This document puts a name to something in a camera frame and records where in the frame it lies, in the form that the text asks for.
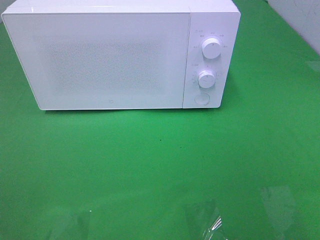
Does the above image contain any white wall panel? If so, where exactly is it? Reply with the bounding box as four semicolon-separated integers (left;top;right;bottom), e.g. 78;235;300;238
267;0;320;54

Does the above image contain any white round knob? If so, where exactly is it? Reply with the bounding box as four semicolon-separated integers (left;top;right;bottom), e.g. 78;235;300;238
201;36;222;60
198;70;216;89

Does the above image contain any white microwave door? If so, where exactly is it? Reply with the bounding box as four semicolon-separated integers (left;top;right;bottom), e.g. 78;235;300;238
3;13;190;110

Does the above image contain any green table cover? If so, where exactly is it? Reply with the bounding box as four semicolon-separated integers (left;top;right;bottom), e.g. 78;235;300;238
0;0;320;240

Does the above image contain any white microwave oven body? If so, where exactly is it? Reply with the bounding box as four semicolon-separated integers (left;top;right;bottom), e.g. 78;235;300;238
1;0;241;109

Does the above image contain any round white door button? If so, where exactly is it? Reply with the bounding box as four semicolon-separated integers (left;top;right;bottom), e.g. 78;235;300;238
194;93;210;106

